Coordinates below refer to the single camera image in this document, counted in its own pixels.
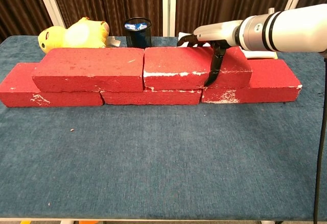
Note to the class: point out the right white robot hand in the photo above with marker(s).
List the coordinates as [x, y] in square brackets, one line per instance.
[217, 32]

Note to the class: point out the red foam brick white-chipped edge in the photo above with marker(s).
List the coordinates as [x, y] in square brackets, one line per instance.
[176, 60]

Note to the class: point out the red foam brick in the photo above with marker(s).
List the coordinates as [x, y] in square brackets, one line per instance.
[153, 98]
[18, 88]
[89, 65]
[276, 81]

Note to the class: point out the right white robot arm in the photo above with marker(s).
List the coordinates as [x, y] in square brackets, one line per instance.
[293, 27]

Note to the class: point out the open spiral notebook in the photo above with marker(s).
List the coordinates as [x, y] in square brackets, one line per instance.
[260, 54]

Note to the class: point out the black mesh pen holder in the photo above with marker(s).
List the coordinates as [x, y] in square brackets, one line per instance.
[139, 39]

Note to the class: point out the yellow plush toy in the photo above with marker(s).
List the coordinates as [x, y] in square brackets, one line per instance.
[76, 34]

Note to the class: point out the blue tablecloth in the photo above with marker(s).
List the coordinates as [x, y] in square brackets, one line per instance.
[153, 162]

